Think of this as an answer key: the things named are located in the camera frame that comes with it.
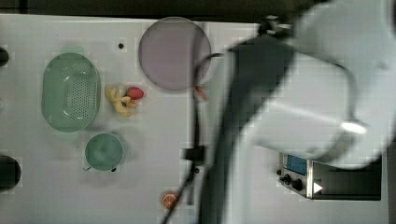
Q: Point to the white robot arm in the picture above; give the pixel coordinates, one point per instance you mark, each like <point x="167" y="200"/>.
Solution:
<point x="325" y="94"/>

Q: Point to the pink red fruit toy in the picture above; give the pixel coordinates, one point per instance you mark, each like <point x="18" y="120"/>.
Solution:
<point x="135" y="93"/>

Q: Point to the grey round plate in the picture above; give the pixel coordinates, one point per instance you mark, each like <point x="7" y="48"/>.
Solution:
<point x="169" y="50"/>

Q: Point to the peeled banana toy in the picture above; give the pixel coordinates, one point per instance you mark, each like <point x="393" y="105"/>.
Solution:
<point x="122" y="105"/>

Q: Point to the orange slice toy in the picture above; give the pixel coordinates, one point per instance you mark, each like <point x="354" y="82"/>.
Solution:
<point x="169" y="199"/>

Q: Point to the small green cup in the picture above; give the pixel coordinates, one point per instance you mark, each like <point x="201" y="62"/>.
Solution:
<point x="104" y="152"/>

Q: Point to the green perforated colander basket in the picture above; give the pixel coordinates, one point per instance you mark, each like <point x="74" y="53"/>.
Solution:
<point x="70" y="92"/>

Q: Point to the black cylinder cup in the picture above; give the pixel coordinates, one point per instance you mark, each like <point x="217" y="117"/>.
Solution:
<point x="10" y="173"/>

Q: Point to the black cylinder post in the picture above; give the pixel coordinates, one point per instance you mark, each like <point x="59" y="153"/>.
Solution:
<point x="4" y="57"/>

